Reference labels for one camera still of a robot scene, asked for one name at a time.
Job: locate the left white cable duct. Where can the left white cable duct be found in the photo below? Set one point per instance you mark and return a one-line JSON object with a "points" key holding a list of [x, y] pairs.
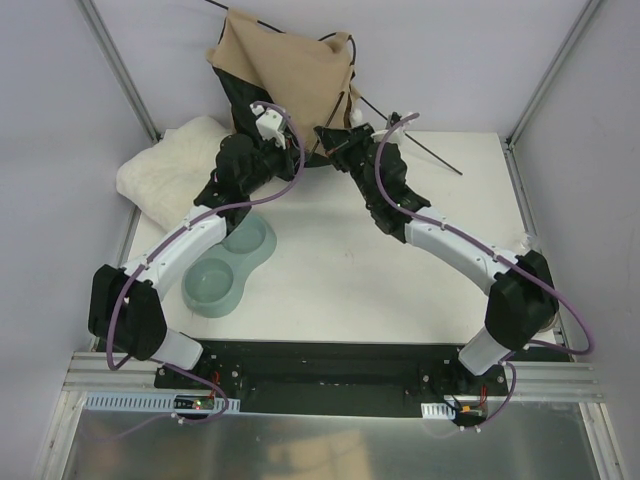
{"points": [[159, 403]]}

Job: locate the white fluffy cushion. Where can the white fluffy cushion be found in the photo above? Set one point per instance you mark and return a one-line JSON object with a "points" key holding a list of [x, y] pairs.
{"points": [[163, 180]]}

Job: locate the right white cable duct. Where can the right white cable duct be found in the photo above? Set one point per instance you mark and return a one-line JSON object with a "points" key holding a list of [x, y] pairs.
{"points": [[443, 411]]}

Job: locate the left aluminium frame post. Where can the left aluminium frame post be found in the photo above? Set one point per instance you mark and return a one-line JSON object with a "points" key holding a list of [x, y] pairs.
{"points": [[108, 47]]}

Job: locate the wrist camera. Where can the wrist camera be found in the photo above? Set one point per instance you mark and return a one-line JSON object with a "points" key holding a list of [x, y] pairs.
{"points": [[270, 125], [395, 127]]}

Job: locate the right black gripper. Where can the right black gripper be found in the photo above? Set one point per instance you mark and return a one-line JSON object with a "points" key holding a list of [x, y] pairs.
{"points": [[333, 148]]}

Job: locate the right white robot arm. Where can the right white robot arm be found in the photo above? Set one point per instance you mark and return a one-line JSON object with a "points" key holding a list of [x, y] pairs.
{"points": [[519, 288]]}

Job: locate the white cable duct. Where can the white cable duct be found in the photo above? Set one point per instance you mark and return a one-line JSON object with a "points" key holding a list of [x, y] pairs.
{"points": [[443, 411], [159, 403]]}

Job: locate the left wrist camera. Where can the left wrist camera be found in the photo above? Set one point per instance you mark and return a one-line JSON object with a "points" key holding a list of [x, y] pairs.
{"points": [[270, 125]]}

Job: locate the green double pet bowl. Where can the green double pet bowl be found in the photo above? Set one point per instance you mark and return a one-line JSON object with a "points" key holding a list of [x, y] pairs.
{"points": [[214, 284]]}

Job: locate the beige pet tent fabric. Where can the beige pet tent fabric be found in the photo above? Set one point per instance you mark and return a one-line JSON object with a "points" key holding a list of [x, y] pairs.
{"points": [[290, 85]]}

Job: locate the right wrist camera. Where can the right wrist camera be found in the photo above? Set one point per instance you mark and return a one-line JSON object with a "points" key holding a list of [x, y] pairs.
{"points": [[395, 127]]}

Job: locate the aluminium frame post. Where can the aluminium frame post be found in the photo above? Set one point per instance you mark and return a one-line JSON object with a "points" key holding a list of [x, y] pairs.
{"points": [[576, 32], [108, 47]]}

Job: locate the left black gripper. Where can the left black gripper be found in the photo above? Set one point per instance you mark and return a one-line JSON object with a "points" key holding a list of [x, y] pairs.
{"points": [[288, 158]]}

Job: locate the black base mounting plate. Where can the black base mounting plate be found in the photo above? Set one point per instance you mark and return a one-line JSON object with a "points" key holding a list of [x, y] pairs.
{"points": [[334, 379]]}

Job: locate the right aluminium frame post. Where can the right aluminium frame post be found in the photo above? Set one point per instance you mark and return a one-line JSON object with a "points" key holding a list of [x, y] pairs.
{"points": [[576, 32]]}

